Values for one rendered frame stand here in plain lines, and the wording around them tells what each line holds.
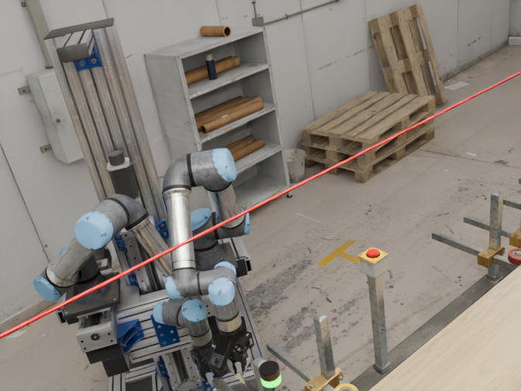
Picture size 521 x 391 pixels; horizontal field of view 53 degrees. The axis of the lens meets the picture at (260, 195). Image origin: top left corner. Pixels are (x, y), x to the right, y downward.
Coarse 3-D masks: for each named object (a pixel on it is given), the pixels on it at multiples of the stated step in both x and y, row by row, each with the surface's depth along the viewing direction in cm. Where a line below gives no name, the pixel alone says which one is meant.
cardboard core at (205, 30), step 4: (200, 28) 424; (204, 28) 420; (208, 28) 416; (212, 28) 412; (216, 28) 409; (220, 28) 406; (224, 28) 403; (228, 28) 407; (200, 32) 424; (204, 32) 420; (208, 32) 417; (212, 32) 412; (216, 32) 409; (220, 32) 406; (224, 32) 413; (228, 32) 410
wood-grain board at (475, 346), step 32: (512, 288) 198; (480, 320) 186; (512, 320) 184; (416, 352) 178; (448, 352) 176; (480, 352) 173; (512, 352) 171; (384, 384) 168; (416, 384) 166; (448, 384) 164; (480, 384) 162; (512, 384) 160
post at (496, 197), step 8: (496, 192) 216; (496, 200) 216; (496, 208) 218; (496, 216) 220; (496, 224) 221; (496, 232) 223; (496, 240) 224; (496, 248) 226; (488, 272) 235; (496, 272) 233
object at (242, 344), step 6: (240, 324) 161; (234, 330) 159; (240, 330) 164; (246, 330) 167; (240, 336) 165; (246, 336) 165; (252, 336) 167; (240, 342) 163; (246, 342) 164; (234, 348) 162; (240, 348) 162; (246, 348) 167; (234, 354) 162
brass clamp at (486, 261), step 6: (504, 246) 230; (486, 252) 227; (492, 252) 226; (498, 252) 227; (504, 252) 229; (480, 258) 226; (486, 258) 223; (492, 258) 225; (480, 264) 227; (486, 264) 224; (492, 264) 227
